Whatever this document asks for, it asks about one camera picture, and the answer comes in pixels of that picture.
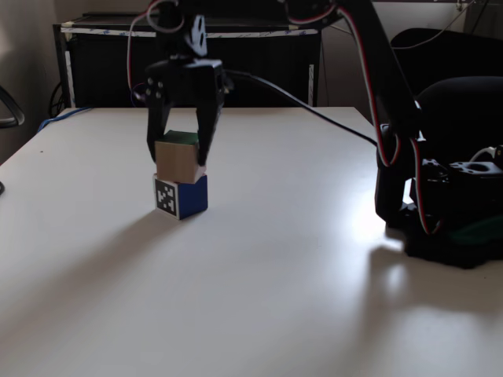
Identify green-topped wooden cube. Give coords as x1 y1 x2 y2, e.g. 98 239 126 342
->
154 130 208 185

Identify red blue marker cube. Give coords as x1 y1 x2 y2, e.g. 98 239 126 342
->
152 174 208 221

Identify black computer case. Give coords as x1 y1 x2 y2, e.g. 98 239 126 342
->
53 13 323 109

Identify black chair armrest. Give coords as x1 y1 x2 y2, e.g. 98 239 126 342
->
0 85 25 130

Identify black office chair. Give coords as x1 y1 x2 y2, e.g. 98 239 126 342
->
391 27 503 166

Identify green clamp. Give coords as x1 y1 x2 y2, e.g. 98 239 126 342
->
450 215 503 247

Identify red white gripper wire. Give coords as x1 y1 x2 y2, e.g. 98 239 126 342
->
126 0 185 90

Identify blue cable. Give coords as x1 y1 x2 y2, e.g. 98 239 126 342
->
38 105 94 133

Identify black camera cable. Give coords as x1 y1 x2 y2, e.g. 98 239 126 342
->
223 70 380 147

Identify black cables beside case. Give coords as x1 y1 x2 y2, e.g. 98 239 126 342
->
48 81 64 115

